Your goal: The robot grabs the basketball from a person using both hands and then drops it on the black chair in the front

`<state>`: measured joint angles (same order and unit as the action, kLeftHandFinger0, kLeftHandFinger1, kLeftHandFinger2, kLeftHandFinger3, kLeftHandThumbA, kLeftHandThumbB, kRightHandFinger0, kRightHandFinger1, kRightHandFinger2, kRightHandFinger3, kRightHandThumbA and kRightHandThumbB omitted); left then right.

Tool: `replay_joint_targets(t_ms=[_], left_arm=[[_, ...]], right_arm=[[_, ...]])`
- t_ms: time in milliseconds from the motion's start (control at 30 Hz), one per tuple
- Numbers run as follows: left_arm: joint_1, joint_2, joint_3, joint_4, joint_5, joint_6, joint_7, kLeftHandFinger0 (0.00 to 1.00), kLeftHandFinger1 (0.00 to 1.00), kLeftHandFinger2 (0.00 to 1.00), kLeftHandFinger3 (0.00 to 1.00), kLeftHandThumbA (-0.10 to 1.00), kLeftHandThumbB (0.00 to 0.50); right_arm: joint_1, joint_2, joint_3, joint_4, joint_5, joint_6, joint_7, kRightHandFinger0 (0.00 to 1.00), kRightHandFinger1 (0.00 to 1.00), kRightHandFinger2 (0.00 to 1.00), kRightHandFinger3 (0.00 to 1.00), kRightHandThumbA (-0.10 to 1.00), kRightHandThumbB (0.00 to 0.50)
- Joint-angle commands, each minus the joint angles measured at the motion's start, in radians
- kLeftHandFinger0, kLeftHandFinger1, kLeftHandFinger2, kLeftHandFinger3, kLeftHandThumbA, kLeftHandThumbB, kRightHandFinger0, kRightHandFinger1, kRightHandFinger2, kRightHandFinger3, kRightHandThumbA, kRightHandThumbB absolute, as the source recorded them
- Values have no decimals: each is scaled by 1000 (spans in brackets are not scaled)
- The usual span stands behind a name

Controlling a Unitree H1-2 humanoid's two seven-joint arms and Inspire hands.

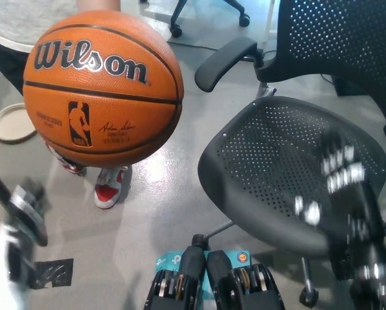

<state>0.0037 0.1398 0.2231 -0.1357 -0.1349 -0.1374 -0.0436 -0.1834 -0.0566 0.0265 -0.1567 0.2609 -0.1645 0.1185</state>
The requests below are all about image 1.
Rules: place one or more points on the teal TP-Link box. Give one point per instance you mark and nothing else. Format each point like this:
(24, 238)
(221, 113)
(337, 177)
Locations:
(167, 258)

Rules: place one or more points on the red white left sneaker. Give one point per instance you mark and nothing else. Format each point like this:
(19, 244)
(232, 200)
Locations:
(107, 190)

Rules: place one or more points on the black floor tape patch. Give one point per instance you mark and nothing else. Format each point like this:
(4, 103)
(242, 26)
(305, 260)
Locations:
(55, 272)

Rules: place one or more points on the beige paper plate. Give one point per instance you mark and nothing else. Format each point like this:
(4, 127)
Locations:
(9, 124)

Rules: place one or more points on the red white sneaker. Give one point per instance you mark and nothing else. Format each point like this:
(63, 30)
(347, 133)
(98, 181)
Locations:
(68, 166)
(107, 190)

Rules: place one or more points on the orange Wilson basketball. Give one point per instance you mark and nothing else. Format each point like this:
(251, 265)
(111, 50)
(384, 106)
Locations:
(102, 90)

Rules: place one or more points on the person in grey shirt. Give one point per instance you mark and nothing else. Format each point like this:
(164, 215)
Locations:
(15, 19)

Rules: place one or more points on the red white right sneaker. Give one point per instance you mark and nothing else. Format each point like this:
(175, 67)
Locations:
(68, 166)

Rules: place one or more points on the black office chair wheel base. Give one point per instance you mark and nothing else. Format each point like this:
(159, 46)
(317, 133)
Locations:
(177, 19)

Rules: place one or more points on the robot right hand white black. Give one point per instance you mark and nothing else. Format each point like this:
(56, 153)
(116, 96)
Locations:
(344, 174)

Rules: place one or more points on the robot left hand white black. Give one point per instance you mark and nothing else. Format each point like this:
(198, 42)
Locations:
(6, 258)

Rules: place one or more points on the black perforated office chair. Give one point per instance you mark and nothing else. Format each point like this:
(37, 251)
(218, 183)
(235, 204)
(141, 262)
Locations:
(270, 155)

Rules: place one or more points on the white table leg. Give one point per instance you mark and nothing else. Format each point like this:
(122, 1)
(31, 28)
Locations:
(270, 19)

